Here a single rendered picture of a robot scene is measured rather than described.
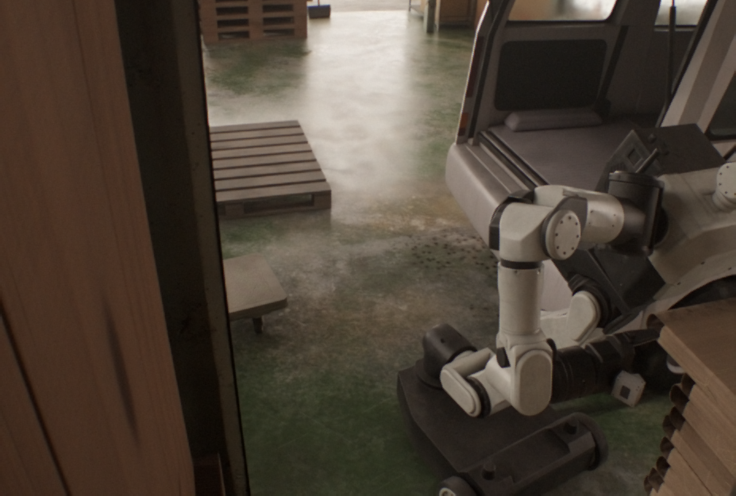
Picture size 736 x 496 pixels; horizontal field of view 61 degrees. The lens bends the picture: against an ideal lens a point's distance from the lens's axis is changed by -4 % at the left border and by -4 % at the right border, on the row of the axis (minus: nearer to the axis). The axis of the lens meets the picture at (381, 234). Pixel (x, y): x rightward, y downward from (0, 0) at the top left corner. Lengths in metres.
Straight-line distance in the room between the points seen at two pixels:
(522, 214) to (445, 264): 2.30
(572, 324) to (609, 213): 0.59
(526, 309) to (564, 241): 0.12
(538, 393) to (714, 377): 0.32
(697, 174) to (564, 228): 0.49
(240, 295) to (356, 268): 0.73
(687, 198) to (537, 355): 0.49
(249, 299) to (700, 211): 1.88
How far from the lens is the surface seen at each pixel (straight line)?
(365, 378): 2.64
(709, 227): 1.35
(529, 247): 1.01
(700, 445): 1.31
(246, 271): 2.90
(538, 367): 1.05
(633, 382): 1.16
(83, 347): 0.26
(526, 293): 1.02
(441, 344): 2.30
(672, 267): 1.37
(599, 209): 1.12
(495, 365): 1.13
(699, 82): 2.06
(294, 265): 3.28
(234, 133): 4.50
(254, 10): 7.17
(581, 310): 1.64
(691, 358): 1.25
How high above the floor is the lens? 1.83
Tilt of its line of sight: 31 degrees down
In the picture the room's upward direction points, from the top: 3 degrees clockwise
